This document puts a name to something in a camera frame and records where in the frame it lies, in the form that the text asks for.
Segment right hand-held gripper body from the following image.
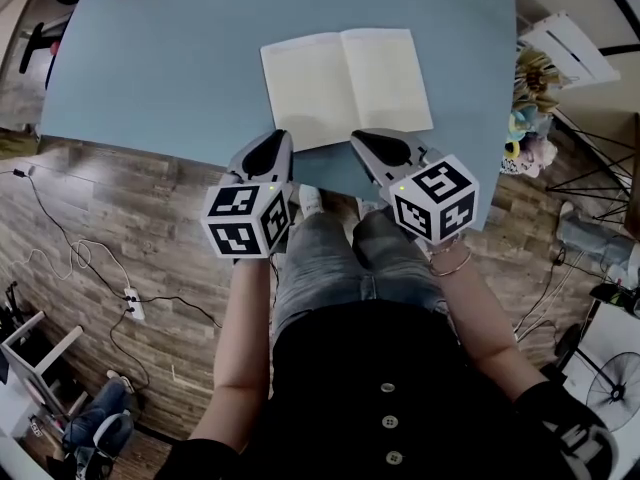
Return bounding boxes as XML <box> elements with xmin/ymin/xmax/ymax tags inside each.
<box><xmin>387</xmin><ymin>149</ymin><xmax>480</xmax><ymax>245</ymax></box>

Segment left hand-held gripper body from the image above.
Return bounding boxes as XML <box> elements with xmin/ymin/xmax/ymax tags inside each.
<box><xmin>200</xmin><ymin>173</ymin><xmax>294</xmax><ymax>260</ymax></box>

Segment light blue notebook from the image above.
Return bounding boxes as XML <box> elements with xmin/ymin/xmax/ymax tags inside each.
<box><xmin>259</xmin><ymin>27</ymin><xmax>436</xmax><ymax>155</ymax></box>

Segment person's right forearm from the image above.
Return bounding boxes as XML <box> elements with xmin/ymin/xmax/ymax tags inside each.
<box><xmin>428</xmin><ymin>235</ymin><xmax>544</xmax><ymax>405</ymax></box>

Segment person's left forearm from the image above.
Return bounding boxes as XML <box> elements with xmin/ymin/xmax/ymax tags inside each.
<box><xmin>187</xmin><ymin>257</ymin><xmax>274</xmax><ymax>452</ymax></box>

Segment person's right white shoe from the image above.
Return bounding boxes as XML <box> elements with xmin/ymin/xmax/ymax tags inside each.
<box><xmin>356</xmin><ymin>196</ymin><xmax>382</xmax><ymax>222</ymax></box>

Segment person's white shoe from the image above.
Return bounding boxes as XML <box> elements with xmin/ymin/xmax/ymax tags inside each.
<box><xmin>356</xmin><ymin>196</ymin><xmax>382</xmax><ymax>222</ymax></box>
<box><xmin>298</xmin><ymin>184</ymin><xmax>326</xmax><ymax>218</ymax></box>

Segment person's left white shoe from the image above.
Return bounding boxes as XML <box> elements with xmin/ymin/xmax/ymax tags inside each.
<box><xmin>298</xmin><ymin>184</ymin><xmax>326</xmax><ymax>218</ymax></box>

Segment person's grey jeans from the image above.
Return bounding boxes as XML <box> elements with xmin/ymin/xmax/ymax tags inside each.
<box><xmin>272</xmin><ymin>207</ymin><xmax>452</xmax><ymax>340</ymax></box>

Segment pink plush toy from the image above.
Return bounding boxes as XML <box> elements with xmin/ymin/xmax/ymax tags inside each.
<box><xmin>522</xmin><ymin>135</ymin><xmax>559</xmax><ymax>177</ymax></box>

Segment light blue table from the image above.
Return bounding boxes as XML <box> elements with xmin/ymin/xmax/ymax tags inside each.
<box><xmin>39</xmin><ymin>0</ymin><xmax>519</xmax><ymax>235</ymax></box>

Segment white power strip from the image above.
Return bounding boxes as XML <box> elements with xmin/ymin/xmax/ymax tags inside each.
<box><xmin>123</xmin><ymin>287</ymin><xmax>147</xmax><ymax>322</ymax></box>

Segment folded paper flower bouquet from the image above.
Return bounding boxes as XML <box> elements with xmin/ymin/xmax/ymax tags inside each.
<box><xmin>512</xmin><ymin>50</ymin><xmax>567</xmax><ymax>115</ymax></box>

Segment brown table with black legs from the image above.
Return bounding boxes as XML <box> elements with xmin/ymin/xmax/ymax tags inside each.
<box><xmin>544</xmin><ymin>110</ymin><xmax>640</xmax><ymax>242</ymax></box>

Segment white wooden chair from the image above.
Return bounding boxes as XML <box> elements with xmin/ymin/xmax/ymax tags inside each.
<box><xmin>499</xmin><ymin>10</ymin><xmax>622</xmax><ymax>177</ymax></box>

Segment person's black top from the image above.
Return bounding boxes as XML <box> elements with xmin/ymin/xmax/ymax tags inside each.
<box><xmin>164</xmin><ymin>300</ymin><xmax>622</xmax><ymax>480</ymax></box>

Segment white side table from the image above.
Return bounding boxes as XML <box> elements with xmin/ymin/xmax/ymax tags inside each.
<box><xmin>0</xmin><ymin>310</ymin><xmax>86</xmax><ymax>420</ymax></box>

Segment gold bracelet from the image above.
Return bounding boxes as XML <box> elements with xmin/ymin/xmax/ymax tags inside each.
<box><xmin>427</xmin><ymin>245</ymin><xmax>474</xmax><ymax>279</ymax></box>

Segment black power cable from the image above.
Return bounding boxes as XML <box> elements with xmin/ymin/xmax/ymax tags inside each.
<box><xmin>12</xmin><ymin>166</ymin><xmax>129</xmax><ymax>302</ymax></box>
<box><xmin>138</xmin><ymin>294</ymin><xmax>223</xmax><ymax>330</ymax></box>

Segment yellow handled pastel cup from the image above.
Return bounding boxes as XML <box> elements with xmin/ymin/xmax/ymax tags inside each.
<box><xmin>504</xmin><ymin>105</ymin><xmax>539</xmax><ymax>157</ymax></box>

